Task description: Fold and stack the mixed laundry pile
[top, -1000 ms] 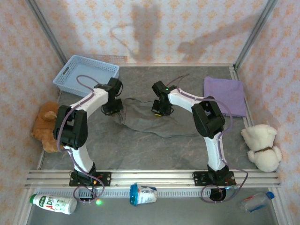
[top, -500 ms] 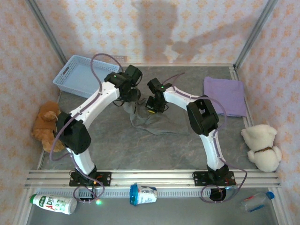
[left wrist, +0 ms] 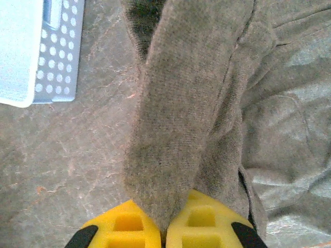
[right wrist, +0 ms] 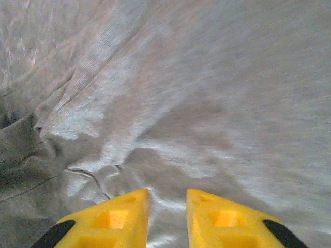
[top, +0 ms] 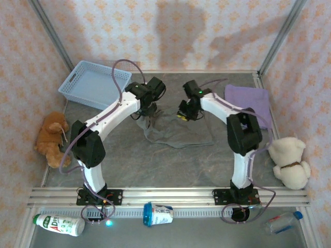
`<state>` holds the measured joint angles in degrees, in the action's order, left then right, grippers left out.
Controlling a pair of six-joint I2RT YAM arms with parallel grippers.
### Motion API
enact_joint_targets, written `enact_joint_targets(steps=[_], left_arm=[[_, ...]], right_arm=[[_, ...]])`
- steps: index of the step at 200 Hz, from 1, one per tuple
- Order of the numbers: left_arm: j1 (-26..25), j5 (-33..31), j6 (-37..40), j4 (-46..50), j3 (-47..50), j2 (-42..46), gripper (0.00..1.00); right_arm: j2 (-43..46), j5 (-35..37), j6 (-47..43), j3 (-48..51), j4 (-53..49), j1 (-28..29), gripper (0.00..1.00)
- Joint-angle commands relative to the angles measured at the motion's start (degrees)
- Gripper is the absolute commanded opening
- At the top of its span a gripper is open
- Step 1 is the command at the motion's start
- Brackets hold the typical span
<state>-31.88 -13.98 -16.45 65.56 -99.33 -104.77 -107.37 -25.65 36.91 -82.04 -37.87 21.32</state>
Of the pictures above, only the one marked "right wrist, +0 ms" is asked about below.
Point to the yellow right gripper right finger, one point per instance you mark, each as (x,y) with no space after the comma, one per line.
(219,227)

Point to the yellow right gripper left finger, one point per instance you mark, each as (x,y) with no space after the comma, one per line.
(116,227)

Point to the grey garment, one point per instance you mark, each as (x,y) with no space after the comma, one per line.
(207,77)

